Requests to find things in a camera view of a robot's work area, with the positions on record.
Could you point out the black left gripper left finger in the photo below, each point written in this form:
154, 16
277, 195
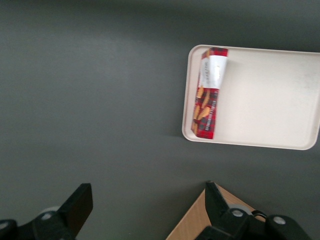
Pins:
77, 207

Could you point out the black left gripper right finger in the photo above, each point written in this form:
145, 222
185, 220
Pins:
216, 207

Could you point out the wooden drawer cabinet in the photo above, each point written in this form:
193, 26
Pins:
192, 220

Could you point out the white rectangular tray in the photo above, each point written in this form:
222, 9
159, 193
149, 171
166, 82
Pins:
262, 100

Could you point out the red tartan cookie box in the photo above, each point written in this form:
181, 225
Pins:
207, 120

